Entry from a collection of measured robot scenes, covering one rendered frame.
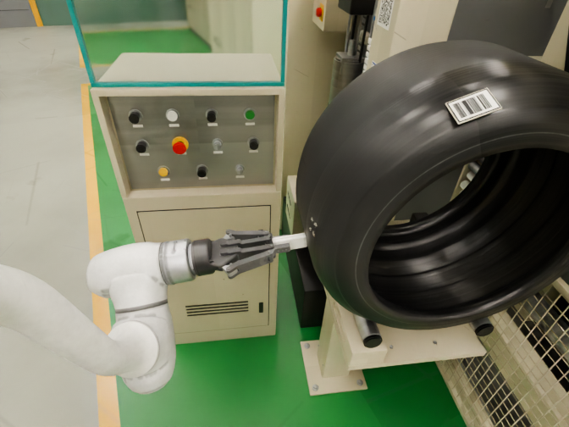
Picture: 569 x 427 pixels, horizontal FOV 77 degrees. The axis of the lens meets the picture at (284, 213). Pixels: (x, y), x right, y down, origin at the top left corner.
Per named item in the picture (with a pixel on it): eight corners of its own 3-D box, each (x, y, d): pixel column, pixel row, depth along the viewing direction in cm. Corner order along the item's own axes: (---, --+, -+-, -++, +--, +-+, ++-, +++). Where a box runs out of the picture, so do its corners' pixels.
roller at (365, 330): (341, 233, 107) (345, 243, 110) (327, 237, 107) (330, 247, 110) (382, 335, 80) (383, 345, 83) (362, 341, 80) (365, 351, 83)
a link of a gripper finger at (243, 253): (219, 248, 73) (219, 253, 72) (273, 241, 73) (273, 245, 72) (223, 262, 75) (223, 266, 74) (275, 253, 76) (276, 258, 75)
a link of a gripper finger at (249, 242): (223, 258, 76) (223, 254, 77) (274, 249, 77) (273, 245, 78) (219, 246, 74) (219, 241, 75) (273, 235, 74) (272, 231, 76)
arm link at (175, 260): (162, 232, 75) (190, 228, 75) (175, 262, 81) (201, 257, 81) (156, 263, 68) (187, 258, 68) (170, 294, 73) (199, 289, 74)
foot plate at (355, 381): (300, 342, 181) (300, 340, 180) (350, 337, 184) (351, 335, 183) (310, 396, 160) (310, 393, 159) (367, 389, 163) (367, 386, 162)
